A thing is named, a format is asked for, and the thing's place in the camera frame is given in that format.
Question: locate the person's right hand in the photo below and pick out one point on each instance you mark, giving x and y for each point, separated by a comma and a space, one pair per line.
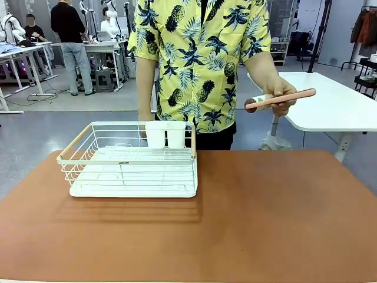
142, 134

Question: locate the person's left hand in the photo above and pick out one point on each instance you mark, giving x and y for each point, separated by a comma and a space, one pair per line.
278, 88

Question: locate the person's right forearm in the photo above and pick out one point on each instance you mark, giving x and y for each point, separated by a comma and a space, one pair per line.
146, 88

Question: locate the person's left forearm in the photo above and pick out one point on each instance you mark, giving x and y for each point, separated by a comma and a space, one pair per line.
262, 67

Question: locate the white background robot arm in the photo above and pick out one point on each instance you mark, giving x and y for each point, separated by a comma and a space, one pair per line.
112, 14

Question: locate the white shoe shelf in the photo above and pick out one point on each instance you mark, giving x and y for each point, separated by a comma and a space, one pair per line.
278, 50

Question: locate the white rounded table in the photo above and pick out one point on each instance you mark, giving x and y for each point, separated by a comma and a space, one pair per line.
324, 103

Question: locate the black tripod stand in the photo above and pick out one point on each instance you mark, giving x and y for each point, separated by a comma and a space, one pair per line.
317, 44

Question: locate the grey step stool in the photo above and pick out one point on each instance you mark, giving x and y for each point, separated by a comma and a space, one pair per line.
103, 79

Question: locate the white power socket box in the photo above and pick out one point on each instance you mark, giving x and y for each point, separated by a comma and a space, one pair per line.
345, 145

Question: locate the black utility cart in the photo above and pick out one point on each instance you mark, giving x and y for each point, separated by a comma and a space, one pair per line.
366, 79

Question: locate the person in yellow pineapple shirt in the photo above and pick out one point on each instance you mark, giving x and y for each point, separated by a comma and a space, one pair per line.
191, 59

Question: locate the white workbench desk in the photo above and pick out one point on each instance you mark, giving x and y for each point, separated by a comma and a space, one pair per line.
103, 47

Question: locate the clothes rack with garments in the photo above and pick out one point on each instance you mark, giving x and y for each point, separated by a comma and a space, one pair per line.
366, 29

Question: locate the white floor power strip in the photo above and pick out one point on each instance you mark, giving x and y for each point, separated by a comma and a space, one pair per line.
41, 94

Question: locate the seated person in white shirt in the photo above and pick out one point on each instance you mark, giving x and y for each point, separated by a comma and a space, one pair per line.
106, 28

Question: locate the standing person in black top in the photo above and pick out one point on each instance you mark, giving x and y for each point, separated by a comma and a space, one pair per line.
66, 20

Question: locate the black cloth bundle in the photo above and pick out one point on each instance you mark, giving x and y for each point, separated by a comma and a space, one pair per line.
26, 43

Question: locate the seated person in dark top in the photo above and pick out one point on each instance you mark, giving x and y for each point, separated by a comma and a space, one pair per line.
33, 32

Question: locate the white desk with cloths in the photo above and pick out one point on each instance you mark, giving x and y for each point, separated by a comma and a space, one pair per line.
17, 50

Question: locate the light blue cloth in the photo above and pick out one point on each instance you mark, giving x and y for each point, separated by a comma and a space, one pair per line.
9, 47

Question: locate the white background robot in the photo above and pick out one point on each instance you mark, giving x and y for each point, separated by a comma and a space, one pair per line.
11, 28

